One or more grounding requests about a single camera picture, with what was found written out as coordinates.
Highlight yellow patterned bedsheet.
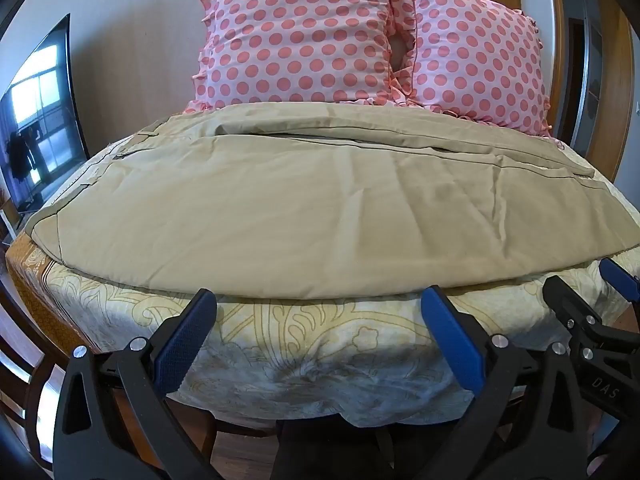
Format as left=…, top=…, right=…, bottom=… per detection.
left=5, top=232, right=637, bottom=428

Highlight wooden door frame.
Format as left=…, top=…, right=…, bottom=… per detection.
left=477, top=0, right=636, bottom=181

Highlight pink polka dot pillow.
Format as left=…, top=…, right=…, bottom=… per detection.
left=182, top=0, right=417, bottom=116
left=390, top=0, right=557, bottom=139

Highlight khaki pants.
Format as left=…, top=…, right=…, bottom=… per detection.
left=25, top=101, right=640, bottom=297

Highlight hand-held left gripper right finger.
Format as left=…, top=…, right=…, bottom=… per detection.
left=421, top=285, right=594, bottom=480

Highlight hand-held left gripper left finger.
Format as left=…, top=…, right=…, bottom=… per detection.
left=52, top=287, right=222, bottom=480

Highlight black flat television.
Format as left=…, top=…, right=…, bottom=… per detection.
left=0, top=14, right=92, bottom=217

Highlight dark wooden chair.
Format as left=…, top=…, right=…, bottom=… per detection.
left=0, top=270, right=68, bottom=463

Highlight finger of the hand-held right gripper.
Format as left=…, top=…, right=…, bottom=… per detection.
left=544, top=275, right=609, bottom=342
left=599, top=258, right=640, bottom=307

